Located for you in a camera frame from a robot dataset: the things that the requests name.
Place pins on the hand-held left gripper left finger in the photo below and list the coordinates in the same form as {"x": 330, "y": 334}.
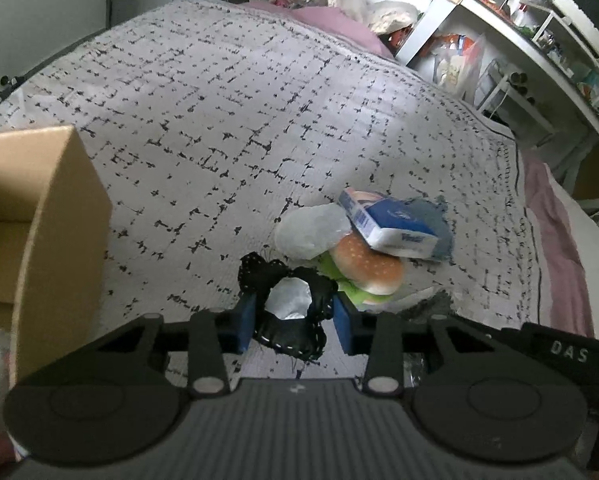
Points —
{"x": 245, "y": 322}

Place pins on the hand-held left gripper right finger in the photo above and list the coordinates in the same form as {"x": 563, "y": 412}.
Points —
{"x": 343, "y": 327}

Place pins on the black dotted fabric pouch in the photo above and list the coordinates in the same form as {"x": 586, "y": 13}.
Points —
{"x": 267, "y": 275}

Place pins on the burger plush toy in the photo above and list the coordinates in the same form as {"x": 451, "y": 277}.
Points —
{"x": 367, "y": 262}

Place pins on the white soft pouch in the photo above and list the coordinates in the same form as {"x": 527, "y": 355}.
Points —
{"x": 307, "y": 232}

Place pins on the grey blue cloth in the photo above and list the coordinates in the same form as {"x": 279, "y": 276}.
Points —
{"x": 442, "y": 240}

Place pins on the cardboard box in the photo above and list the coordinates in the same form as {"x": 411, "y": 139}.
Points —
{"x": 64, "y": 220}

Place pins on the black patterned white bedspread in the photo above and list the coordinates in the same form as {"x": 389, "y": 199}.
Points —
{"x": 204, "y": 110}

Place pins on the white hanging shopping bag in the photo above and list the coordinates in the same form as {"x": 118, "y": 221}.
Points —
{"x": 457, "y": 67}

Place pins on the white desk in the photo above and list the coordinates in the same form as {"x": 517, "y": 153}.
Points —
{"x": 479, "y": 10}

